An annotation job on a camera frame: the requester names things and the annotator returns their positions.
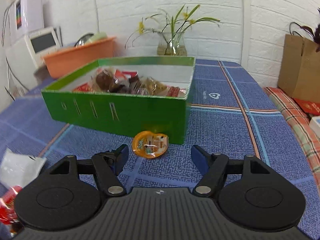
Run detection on glass vase with plant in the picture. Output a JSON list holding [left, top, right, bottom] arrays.
[[124, 4, 220, 56]]

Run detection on orange jelly cup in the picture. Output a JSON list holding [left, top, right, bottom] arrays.
[[132, 131, 169, 159]]

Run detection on brown paper bag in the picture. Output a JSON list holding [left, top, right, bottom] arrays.
[[278, 28, 319, 103]]

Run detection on clear cookie bag pink seal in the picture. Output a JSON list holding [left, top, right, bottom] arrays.
[[134, 76, 167, 95]]

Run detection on orange plastic basin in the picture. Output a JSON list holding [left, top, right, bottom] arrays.
[[42, 36, 116, 79]]

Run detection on white power strip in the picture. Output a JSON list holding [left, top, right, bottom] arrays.
[[309, 116, 320, 138]]

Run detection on orange plaid cushion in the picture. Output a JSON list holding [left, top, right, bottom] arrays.
[[264, 87, 319, 187]]

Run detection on red nut snack pouch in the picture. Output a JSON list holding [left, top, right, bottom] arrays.
[[114, 69, 138, 83]]

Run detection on white water purifier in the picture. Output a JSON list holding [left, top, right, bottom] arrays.
[[9, 0, 44, 41]]

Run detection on red booklet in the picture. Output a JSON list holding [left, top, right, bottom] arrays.
[[294, 98, 320, 116]]

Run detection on metal pot lid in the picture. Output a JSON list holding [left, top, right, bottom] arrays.
[[74, 33, 94, 47]]

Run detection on white snack packet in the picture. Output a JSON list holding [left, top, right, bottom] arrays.
[[0, 148, 47, 189]]

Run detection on white appliance with screen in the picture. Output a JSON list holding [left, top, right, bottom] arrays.
[[5, 27, 61, 89]]

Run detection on dark brown snack pouch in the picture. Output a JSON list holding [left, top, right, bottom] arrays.
[[92, 67, 130, 93]]

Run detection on green cardboard box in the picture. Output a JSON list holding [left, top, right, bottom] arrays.
[[41, 56, 196, 144]]

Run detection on red sausage pack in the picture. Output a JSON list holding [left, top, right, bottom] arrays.
[[166, 86, 187, 98]]

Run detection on green sponge block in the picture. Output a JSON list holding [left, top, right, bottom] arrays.
[[85, 32, 107, 44]]

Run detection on red wrapped snack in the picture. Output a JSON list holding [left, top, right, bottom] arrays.
[[1, 185, 23, 237]]

